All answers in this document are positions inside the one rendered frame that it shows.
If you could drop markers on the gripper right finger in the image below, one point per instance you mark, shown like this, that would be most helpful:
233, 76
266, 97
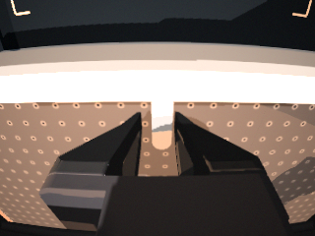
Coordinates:
200, 152

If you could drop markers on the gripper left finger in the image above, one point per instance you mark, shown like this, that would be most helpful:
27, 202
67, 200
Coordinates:
106, 153

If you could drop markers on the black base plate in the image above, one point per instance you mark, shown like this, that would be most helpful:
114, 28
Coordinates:
33, 134

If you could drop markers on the beige benchtop instrument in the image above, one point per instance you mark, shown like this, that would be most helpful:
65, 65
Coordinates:
159, 51

